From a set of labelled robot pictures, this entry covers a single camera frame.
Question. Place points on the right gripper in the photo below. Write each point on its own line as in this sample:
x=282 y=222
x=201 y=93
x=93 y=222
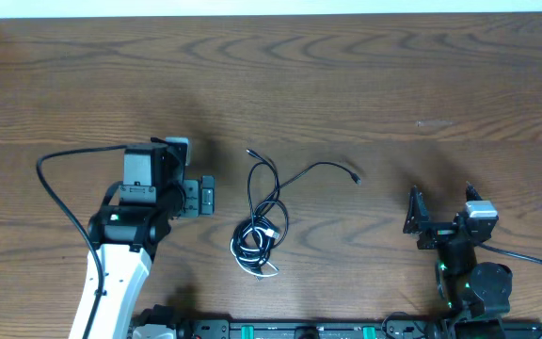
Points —
x=438 y=232

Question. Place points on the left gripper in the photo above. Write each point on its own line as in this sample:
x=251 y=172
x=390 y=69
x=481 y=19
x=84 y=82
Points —
x=197 y=206

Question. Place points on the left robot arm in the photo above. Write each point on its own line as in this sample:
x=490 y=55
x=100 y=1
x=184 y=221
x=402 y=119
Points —
x=132 y=220

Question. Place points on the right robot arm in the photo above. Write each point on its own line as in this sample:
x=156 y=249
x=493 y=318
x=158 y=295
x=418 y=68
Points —
x=473 y=289

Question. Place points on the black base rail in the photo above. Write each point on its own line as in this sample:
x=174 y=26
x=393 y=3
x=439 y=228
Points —
x=163 y=322

